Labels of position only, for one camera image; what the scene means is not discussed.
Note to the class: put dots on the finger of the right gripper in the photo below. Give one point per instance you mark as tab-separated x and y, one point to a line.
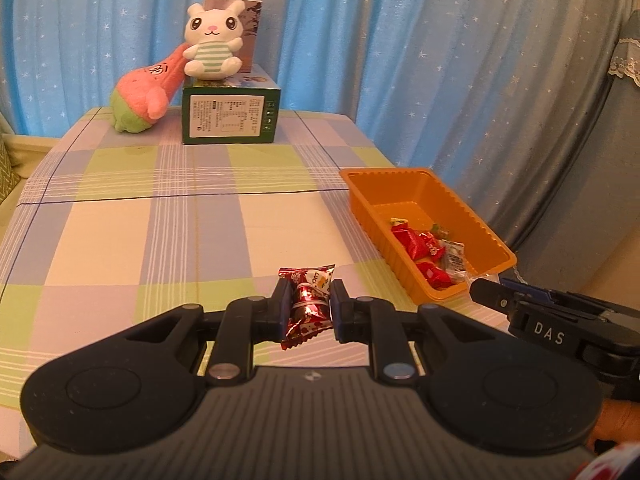
531	291
494	296

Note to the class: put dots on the large red snack packet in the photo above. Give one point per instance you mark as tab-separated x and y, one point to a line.
414	245

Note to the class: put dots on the light green sofa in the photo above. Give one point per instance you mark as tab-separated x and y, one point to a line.
25	153

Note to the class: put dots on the green white carton box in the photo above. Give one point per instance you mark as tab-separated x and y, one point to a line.
243	108

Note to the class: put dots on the yellow green candy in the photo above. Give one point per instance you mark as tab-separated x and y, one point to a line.
398	222

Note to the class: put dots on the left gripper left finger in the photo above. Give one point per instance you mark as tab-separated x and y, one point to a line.
234	332

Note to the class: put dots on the person right hand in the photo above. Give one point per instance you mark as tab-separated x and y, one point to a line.
619	422

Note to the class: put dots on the orange plastic tray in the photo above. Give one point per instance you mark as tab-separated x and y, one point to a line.
377	196

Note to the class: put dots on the red patterned candy wrapper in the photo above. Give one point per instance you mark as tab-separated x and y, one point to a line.
310	312

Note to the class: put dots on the green zigzag cushion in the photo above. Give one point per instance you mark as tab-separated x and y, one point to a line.
8	178

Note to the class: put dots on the white bunny plush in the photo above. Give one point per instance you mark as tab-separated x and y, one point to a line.
213	36

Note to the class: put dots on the plaid tablecloth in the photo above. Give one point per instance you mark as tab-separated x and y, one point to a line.
111	229

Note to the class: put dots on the small red candy packet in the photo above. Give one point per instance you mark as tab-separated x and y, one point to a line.
434	249

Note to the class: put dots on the blue star curtain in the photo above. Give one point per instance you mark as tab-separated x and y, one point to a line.
494	95

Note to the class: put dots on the green brown candy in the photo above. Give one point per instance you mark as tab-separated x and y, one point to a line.
439	232

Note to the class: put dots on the brown picture box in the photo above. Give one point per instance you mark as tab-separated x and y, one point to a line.
249	18

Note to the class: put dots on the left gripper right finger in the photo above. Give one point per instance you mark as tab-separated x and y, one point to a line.
376	323

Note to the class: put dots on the clear dark snack packet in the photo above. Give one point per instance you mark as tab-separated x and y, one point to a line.
453	260

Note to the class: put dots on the grey lace cloth cover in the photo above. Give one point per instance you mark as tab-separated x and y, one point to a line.
626	55

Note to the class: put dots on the pink green plush toy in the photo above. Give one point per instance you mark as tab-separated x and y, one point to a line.
142	97

